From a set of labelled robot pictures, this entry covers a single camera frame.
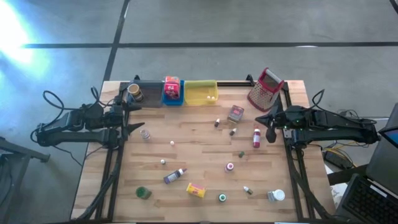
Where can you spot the green food colour bottle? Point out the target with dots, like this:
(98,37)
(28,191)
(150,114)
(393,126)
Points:
(222,198)

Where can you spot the yellow cereal box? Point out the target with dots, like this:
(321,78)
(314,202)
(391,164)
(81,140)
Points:
(196,190)

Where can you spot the white-capped dark dropper bottle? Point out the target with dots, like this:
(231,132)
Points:
(248,190)

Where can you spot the violet food colour bottle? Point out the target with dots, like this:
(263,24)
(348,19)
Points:
(172,177)

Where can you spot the blue plastic bin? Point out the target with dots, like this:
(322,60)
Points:
(174,102)

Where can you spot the black power brick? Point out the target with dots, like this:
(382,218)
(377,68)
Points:
(335,159)

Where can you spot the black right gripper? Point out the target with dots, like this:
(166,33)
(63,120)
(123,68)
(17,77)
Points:
(286,119)

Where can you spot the grey translucent plastic bin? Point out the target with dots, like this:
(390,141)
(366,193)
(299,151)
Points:
(154,95)

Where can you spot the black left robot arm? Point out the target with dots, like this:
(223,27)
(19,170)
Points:
(77,137)

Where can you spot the green-capped small dropper bottle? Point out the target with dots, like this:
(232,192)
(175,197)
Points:
(241,154)

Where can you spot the gold spice tin red label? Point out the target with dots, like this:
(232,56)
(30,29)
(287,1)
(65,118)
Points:
(235,113)

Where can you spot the red food colour bottle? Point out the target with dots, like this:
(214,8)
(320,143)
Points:
(256,139)

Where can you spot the red cereal box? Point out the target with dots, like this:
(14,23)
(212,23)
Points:
(172,91)

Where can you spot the red metal box grater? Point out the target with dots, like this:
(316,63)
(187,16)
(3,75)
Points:
(264,93)

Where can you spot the yellow translucent plastic bin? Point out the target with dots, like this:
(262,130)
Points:
(196,93)

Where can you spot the white-lidded seasoning jar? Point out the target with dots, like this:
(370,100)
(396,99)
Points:
(276,196)

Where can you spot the small clear glass jar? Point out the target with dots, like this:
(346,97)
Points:
(145,134)

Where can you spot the black side table frame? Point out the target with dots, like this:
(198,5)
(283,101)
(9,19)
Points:
(345,175)

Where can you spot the green spice jar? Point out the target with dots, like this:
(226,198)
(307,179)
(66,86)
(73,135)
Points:
(143,193)

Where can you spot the dark brown dropper bottle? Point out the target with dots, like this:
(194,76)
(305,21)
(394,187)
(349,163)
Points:
(232,132)
(217,123)

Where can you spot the black metal stand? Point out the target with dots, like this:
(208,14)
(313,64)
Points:
(18,149)

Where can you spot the blue-lit monitor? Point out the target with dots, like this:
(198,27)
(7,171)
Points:
(392,137)

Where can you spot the pink food colour bottle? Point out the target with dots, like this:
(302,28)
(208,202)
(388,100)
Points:
(229,167)

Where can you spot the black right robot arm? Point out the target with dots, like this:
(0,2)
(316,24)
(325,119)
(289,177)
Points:
(335,133)

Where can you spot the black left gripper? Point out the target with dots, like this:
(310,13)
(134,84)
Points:
(117,115)

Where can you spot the black laptop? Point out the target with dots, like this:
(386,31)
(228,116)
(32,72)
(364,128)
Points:
(367,199)

